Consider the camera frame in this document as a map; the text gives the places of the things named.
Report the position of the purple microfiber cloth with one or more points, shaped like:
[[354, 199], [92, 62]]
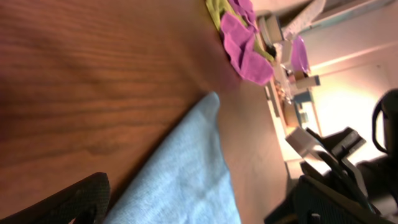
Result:
[[239, 39]]

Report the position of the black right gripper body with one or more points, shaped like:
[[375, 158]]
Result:
[[343, 176]]

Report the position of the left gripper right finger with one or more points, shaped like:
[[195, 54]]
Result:
[[313, 202]]

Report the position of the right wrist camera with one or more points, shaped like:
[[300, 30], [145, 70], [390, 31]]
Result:
[[303, 143]]

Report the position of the green microfiber cloth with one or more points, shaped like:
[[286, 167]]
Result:
[[217, 8]]

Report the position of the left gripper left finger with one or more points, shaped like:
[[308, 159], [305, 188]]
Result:
[[83, 202]]

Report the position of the blue microfiber cloth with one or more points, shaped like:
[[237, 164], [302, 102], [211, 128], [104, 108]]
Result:
[[186, 180]]

